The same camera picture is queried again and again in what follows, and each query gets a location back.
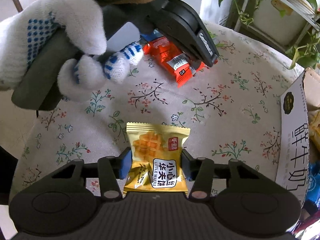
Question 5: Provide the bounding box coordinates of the orange red snack bag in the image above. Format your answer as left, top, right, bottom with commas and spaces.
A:
143, 36, 197, 88

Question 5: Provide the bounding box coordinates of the light blue cookie pack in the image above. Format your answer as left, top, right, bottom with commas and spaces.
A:
140, 29, 163, 42

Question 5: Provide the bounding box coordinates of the yellow waffle snack pack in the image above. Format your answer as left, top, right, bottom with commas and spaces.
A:
124, 122, 190, 193

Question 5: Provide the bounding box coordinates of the cardboard milk box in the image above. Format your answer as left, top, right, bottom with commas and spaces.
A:
276, 68, 319, 205

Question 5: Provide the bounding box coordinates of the dark blue foil snack bag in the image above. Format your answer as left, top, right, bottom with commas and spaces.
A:
306, 161, 320, 208

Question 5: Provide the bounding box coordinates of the cream bread snack bag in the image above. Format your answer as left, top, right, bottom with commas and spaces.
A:
309, 111, 319, 148

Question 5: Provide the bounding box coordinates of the white knit gloved left hand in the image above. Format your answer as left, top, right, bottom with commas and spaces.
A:
1, 0, 144, 102

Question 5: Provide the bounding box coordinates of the floral tablecloth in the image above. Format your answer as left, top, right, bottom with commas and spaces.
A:
11, 23, 302, 194

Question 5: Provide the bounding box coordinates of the white plant stand shelf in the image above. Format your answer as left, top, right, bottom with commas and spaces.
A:
234, 0, 319, 53

